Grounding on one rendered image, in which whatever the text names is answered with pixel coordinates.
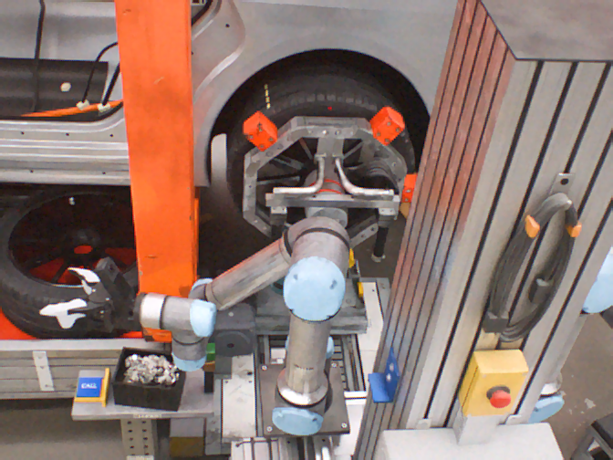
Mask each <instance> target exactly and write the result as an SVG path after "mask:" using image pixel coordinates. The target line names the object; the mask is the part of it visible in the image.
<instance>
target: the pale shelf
mask: <svg viewBox="0 0 613 460"><path fill-rule="evenodd" d="M109 371H110V380H109V394H108V396H107V401H106V407H102V402H75V400H74V405H73V410H72V419H73V420H112V419H163V418H214V393H210V394H204V393H203V391H204V371H203V369H199V370H195V371H187V378H186V382H185V385H183V390H182V397H181V400H180V405H179V409H178V412H174V411H165V410H156V409H149V408H140V407H131V406H123V405H115V403H114V396H113V390H112V384H111V380H112V377H113V374H114V371H115V370H109ZM87 377H101V378H102V380H104V378H105V370H80V371H78V378H87Z"/></svg>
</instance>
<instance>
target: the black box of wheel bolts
mask: <svg viewBox="0 0 613 460"><path fill-rule="evenodd" d="M186 378H187V371H183V370H180V369H179V368H178V367H177V366H176V365H175V363H174V359H173V356H172V352H167V351H159V350H143V349H134V348H126V346H123V349H122V352H121V354H120V357H119V360H118V363H117V366H116V369H115V371H114V374H113V377H112V380H111V384H112V390H113V396H114V403H115V405H123V406H131V407H140V408H149V409H156V410H165V411H174V412H178V409H179V405H180V400H181V397H182V390H183V385H185V382H186Z"/></svg>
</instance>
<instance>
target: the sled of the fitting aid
mask: <svg viewBox="0 0 613 460"><path fill-rule="evenodd" d="M350 272H351V277H352V284H353V289H354V296H355V301H356V312H355V314H337V315H336V316H335V317H334V318H333V319H331V325H330V332H329V334H355V333H367V329H368V324H369V319H368V313H367V309H366V302H365V298H364V289H363V284H362V281H360V275H359V270H358V260H354V265H353V266H352V267H351V268H350ZM249 303H250V304H252V305H254V307H255V322H256V333H255V334H289V327H290V317H291V314H256V292H255V293H254V294H253V295H252V296H250V297H249Z"/></svg>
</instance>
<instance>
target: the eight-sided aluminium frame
mask: <svg viewBox="0 0 613 460"><path fill-rule="evenodd" d="M372 134H373V133H372V129H371V125H370V122H368V121H367V120H366V119H359V118H323V117H305V116H303V117H295V118H293V119H292V120H289V121H288V123H286V124H285V125H284V126H283V127H281V128H280V130H278V131H277V141H276V142H275V143H274V144H273V145H272V146H270V147H269V148H268V149H266V150H265V151H263V152H261V151H260V150H259V149H258V148H257V147H255V148H254V149H252V150H250V151H249V152H248V153H247V154H246V155H245V156H244V199H243V213H244V219H246V220H247V222H248V223H252V224H253V226H255V227H256V228H257V229H258V230H260V231H261V232H262V233H263V234H266V235H267V236H269V237H270V239H271V234H272V226H271V224H270V215H269V214H268V213H266V212H264V210H263V209H262V208H260V207H259V206H258V205H257V204H255V200H256V181H257V169H259V168H260V167H261V166H263V165H264V164H266V163H268V162H269V161H271V160H272V159H273V158H275V156H276V155H277V154H279V153H280V152H282V151H283V150H285V149H286V148H287V147H289V146H290V145H291V144H294V143H295V141H297V140H298V139H299V138H301V137H316V138H318V137H326V138H336V137H344V138H355V139H362V140H363V141H364V142H365V143H366V144H367V145H368V146H369V147H370V148H371V150H373V151H374V152H375V153H376V154H377V155H378V156H379V157H380V158H381V159H383V160H384V161H386V163H388V164H389V165H390V168H391V170H392V172H393V174H395V175H396V178H397V182H398V186H399V190H400V193H399V197H401V196H402V192H403V187H404V183H405V178H406V176H407V165H406V162H405V160H404V158H403V157H402V155H400V153H399V152H397V151H396V150H395V149H394V148H393V147H392V146H391V145H390V144H389V145H387V146H384V145H383V144H382V143H380V141H379V140H377V139H376V138H375V137H372ZM378 228H379V227H378V222H377V217H376V214H374V212H373V213H371V214H369V215H368V216H366V217H365V218H363V219H362V220H359V221H358V222H356V223H355V224H354V225H352V226H351V227H350V228H349V229H346V232H347V234H348V235H349V240H350V249H351V248H354V246H356V245H357V244H359V243H360V242H363V241H364V240H366V239H368V237H369V236H371V235H373V234H374V233H377V232H378Z"/></svg>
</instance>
